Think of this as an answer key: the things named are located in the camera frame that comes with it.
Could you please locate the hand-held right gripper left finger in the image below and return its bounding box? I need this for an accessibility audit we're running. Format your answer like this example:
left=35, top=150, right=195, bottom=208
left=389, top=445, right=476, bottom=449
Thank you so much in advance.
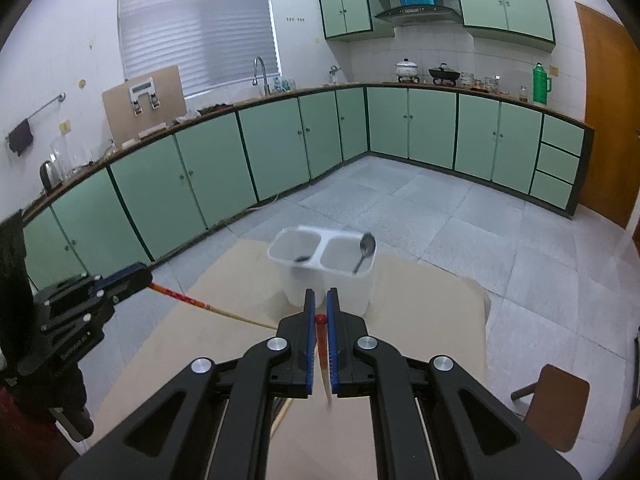
left=59, top=288, right=317, bottom=480

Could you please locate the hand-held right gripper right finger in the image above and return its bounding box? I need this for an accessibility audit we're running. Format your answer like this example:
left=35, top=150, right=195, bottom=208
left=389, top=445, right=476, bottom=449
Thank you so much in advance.
left=326, top=287, right=584, bottom=480

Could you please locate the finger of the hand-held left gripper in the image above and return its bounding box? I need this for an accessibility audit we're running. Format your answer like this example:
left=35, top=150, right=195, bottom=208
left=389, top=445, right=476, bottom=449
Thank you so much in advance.
left=100, top=278, right=153, bottom=307
left=91, top=262, right=153, bottom=287

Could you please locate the red-capped wooden chopstick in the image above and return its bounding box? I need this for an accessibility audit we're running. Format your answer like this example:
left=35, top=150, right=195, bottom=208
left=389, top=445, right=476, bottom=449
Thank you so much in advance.
left=314, top=313, right=335, bottom=408

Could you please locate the white two-compartment utensil holder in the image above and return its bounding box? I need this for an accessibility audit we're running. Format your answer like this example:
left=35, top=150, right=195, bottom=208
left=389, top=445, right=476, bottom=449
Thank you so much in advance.
left=267, top=226, right=377, bottom=315

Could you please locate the red patterned wooden chopstick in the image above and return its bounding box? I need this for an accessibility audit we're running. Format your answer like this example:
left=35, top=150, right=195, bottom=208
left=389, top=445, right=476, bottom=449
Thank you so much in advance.
left=149, top=282, right=280, bottom=332

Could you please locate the metal spoon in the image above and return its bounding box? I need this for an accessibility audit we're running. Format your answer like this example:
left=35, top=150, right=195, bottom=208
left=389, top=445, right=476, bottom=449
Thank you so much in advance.
left=352, top=232, right=377, bottom=276

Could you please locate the metal kettle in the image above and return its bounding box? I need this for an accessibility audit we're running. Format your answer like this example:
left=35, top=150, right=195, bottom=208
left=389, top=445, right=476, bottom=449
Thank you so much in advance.
left=40, top=160, right=64, bottom=194

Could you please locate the long green base cabinet run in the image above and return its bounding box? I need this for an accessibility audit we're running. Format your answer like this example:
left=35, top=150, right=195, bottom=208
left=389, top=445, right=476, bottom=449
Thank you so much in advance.
left=21, top=85, right=370, bottom=292

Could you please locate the clear glass pitcher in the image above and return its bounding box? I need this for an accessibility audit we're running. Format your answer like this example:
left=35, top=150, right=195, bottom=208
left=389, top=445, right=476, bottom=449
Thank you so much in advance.
left=50, top=139, right=72, bottom=181

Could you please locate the wooden board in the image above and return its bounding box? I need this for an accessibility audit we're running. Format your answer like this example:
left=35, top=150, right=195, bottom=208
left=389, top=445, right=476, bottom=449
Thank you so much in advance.
left=102, top=65, right=187, bottom=145

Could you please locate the dark hanging towel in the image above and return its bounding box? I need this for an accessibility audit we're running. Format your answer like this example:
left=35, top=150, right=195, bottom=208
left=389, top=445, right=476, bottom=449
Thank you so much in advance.
left=6, top=119, right=35, bottom=157

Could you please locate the short green base cabinet run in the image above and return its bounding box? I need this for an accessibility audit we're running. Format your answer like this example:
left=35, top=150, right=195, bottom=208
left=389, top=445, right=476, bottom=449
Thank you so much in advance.
left=366, top=82, right=597, bottom=218

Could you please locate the metal kitchen faucet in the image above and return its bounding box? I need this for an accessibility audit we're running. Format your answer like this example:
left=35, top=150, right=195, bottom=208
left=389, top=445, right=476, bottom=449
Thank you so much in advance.
left=252, top=56, right=272, bottom=97

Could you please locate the white window blind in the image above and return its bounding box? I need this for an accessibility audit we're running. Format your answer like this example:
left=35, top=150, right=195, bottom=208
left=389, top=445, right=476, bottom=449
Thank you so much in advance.
left=117, top=0, right=281, bottom=98

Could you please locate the white cooking pot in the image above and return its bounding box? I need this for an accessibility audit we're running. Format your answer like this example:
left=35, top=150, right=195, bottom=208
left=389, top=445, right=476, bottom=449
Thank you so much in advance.
left=395, top=58, right=421, bottom=82

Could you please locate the black wok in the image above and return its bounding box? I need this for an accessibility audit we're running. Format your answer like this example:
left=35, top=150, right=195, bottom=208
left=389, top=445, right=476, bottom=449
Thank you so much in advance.
left=428, top=63, right=461, bottom=86

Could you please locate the green drawer stack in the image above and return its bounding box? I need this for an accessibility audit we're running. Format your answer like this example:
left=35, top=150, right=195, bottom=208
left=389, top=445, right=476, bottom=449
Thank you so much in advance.
left=529, top=112, right=587, bottom=212

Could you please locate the green thermos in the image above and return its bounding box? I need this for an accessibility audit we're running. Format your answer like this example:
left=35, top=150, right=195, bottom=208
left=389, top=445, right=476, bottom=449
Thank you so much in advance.
left=531, top=62, right=553, bottom=106

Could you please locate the brown wooden door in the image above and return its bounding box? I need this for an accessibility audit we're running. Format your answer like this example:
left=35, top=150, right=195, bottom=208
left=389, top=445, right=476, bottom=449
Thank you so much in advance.
left=575, top=2, right=636, bottom=230

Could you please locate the floor cable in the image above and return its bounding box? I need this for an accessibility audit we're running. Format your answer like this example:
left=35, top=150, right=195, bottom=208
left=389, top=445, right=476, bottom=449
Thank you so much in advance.
left=235, top=195, right=282, bottom=214

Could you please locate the white bracket on board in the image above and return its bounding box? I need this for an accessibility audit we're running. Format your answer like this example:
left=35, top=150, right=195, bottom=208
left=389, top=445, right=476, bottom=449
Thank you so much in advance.
left=129, top=76, right=161, bottom=116

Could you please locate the metal towel rail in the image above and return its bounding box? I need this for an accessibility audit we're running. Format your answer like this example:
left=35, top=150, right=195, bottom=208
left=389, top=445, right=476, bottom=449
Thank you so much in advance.
left=5, top=93, right=67, bottom=143

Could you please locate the green corner wall cabinet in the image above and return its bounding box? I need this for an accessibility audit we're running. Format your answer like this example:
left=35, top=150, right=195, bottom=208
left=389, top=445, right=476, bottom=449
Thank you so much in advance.
left=314, top=0, right=397, bottom=41

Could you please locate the large green wall cabinet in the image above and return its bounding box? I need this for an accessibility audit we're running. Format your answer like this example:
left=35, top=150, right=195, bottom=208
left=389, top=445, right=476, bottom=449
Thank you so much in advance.
left=450, top=0, right=557, bottom=53

